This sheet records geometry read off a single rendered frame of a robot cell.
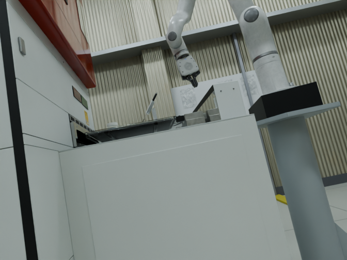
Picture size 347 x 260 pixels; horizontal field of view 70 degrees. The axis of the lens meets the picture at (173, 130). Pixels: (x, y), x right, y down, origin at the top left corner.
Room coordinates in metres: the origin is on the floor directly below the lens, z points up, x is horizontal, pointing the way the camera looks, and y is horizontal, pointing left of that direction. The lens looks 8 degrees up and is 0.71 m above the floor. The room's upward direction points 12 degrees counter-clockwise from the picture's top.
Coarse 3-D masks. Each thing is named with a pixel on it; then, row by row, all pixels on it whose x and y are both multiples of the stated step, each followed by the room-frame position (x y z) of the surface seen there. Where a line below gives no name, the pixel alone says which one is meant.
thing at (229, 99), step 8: (216, 88) 0.86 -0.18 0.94; (224, 88) 0.87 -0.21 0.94; (232, 88) 0.87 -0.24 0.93; (216, 96) 0.86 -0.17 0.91; (224, 96) 0.86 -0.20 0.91; (232, 96) 0.87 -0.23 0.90; (240, 96) 0.87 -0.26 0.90; (224, 104) 0.86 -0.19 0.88; (232, 104) 0.87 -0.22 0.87; (240, 104) 0.87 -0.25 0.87; (224, 112) 0.86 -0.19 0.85; (232, 112) 0.87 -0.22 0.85; (240, 112) 0.87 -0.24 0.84
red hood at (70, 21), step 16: (32, 0) 0.61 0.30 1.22; (48, 0) 0.69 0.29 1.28; (64, 0) 0.90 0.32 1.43; (80, 0) 1.29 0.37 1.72; (32, 16) 0.67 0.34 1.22; (48, 16) 0.69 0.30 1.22; (64, 16) 0.86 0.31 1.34; (80, 16) 1.19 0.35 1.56; (48, 32) 0.77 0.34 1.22; (64, 32) 0.82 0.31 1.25; (80, 32) 1.13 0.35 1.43; (64, 48) 0.88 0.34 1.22; (80, 48) 1.06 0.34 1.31; (80, 64) 1.04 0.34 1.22
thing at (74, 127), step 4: (72, 124) 0.90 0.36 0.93; (76, 124) 0.94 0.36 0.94; (72, 128) 0.90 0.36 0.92; (76, 128) 0.93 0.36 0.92; (80, 128) 0.99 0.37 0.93; (84, 128) 1.06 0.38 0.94; (72, 132) 0.90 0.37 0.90; (76, 132) 0.93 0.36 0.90; (80, 132) 1.00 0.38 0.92; (84, 132) 1.05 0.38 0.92; (72, 136) 0.90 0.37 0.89; (76, 136) 0.92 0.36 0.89; (72, 140) 0.90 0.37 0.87; (76, 140) 0.91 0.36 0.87; (96, 140) 1.30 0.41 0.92; (76, 144) 0.90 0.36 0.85; (80, 144) 0.95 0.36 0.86; (84, 144) 1.02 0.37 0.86
